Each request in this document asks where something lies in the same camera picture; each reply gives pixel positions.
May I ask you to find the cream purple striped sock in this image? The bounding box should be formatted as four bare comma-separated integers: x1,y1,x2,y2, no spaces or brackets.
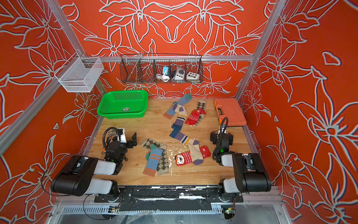
172,104,187,131
170,129,204,165

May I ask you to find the green plastic basket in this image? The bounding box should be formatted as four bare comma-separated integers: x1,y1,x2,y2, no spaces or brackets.
97,90,148,119

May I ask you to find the brown argyle sock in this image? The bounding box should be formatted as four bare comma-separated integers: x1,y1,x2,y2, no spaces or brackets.
140,138,169,175
195,100,207,126

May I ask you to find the red penguin christmas sock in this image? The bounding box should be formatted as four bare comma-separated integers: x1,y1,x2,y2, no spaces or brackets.
174,145,212,166

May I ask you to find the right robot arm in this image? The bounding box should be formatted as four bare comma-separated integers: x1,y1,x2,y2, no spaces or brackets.
210,117,272,196

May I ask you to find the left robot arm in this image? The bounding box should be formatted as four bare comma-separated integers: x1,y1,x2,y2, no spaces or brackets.
50,127,138,199

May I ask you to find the orange tool case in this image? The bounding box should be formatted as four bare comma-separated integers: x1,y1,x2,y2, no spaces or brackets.
214,98,247,127

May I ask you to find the red snowflake christmas sock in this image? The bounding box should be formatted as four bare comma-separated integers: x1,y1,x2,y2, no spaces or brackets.
185,108,206,126

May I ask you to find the white dotted box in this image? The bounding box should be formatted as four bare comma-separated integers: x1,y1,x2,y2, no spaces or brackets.
186,72,200,82

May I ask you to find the white power adapter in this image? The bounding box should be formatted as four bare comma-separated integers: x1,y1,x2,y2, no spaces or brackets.
173,67,186,81

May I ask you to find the blue white small box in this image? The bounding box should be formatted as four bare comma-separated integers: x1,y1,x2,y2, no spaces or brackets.
162,66,169,76

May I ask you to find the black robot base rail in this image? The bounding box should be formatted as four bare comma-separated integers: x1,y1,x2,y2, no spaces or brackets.
94,185,243,213

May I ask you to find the black wire wall basket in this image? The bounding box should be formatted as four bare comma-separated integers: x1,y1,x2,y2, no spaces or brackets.
119,53,204,84

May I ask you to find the clear acrylic wall bin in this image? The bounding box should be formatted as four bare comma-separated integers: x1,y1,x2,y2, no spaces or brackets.
55,57,104,93

